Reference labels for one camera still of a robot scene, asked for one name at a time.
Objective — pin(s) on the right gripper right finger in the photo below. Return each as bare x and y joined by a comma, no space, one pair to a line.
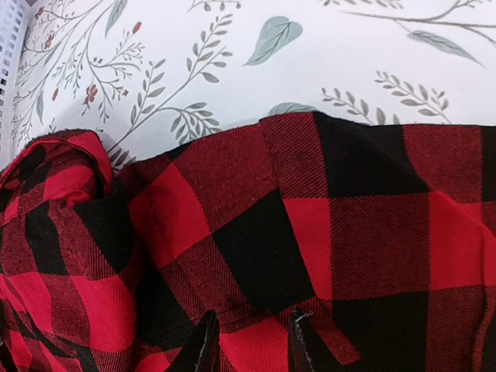
306,350

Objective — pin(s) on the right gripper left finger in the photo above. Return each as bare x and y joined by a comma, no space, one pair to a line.
201,351

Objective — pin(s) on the red black plaid shirt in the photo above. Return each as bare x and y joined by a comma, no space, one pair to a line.
385,233

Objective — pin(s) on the floral tablecloth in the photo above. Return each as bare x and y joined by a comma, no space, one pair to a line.
147,76

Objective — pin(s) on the white plastic basket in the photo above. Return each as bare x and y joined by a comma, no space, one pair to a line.
15,18

